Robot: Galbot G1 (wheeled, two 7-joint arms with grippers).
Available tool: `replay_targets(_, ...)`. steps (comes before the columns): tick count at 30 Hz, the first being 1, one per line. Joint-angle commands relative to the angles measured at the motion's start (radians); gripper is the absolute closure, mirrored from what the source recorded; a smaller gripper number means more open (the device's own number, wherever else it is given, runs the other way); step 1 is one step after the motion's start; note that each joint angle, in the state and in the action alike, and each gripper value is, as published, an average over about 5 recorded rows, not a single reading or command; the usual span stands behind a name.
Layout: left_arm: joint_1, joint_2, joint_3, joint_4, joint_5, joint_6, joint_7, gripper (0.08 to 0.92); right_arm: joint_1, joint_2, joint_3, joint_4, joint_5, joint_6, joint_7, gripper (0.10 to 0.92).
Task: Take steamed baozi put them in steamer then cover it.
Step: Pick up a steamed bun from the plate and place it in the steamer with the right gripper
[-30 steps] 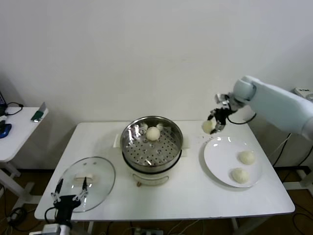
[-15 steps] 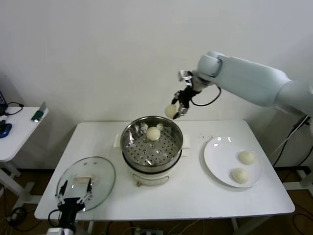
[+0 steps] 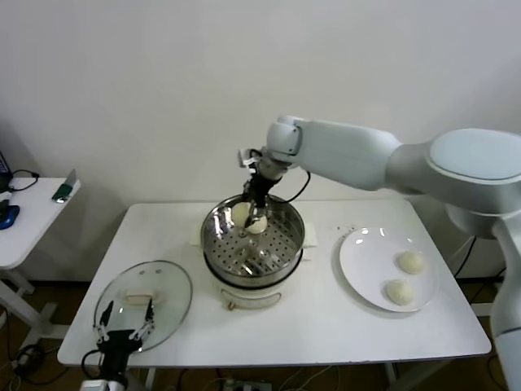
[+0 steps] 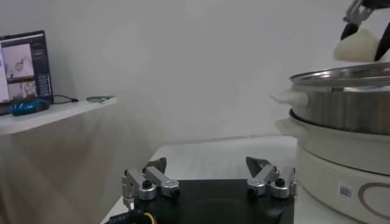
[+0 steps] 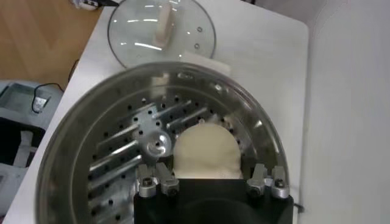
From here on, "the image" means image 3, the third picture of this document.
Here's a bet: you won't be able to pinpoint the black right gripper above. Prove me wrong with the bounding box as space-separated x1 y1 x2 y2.
245 172 282 229

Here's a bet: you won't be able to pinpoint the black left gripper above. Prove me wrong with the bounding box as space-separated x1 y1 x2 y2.
93 299 156 379

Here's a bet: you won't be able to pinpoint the white steamed baozi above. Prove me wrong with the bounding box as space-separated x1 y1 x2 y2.
246 211 269 235
395 251 428 276
231 203 252 227
384 279 417 306

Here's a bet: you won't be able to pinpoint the glass lid with beige handle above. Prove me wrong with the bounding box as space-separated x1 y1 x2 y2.
94 260 194 354

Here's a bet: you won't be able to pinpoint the stainless steel steamer basket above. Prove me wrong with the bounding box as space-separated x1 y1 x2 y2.
201 192 306 286

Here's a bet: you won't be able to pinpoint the white electric cooker base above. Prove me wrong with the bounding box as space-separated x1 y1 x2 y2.
189 222 318 313

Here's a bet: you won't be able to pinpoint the scattered dark crumbs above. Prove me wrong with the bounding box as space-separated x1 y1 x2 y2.
331 222 357 241

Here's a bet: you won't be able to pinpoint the black floor power brick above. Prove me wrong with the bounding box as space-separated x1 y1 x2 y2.
14 345 46 367

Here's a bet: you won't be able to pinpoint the white round plate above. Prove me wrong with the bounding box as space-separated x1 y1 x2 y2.
339 226 439 314

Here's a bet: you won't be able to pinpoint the white side table with monitor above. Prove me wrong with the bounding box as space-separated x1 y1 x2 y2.
0 177 82 341

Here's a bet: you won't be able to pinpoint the white power strip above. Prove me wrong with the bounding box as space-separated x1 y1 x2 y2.
221 378 274 391

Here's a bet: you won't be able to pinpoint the blue computer mouse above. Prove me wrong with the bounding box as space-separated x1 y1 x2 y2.
0 204 21 231

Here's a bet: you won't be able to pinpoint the black computer monitor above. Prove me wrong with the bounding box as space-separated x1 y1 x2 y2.
0 148 13 195

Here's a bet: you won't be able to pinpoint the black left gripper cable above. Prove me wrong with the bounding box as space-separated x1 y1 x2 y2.
80 349 103 383

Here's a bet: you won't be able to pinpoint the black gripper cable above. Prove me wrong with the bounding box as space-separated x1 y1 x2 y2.
268 169 313 204
80 349 103 383

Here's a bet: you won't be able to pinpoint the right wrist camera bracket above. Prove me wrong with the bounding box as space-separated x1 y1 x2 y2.
237 147 258 169

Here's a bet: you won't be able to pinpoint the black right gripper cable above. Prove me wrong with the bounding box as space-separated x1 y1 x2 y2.
268 169 313 204

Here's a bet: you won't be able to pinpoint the green handled scraper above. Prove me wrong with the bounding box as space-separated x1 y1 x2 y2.
51 169 78 204

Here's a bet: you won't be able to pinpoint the thin black looped cable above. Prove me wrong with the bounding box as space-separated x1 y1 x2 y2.
7 169 41 193

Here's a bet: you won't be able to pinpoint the long black power cable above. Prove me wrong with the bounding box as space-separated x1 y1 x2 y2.
453 235 478 280

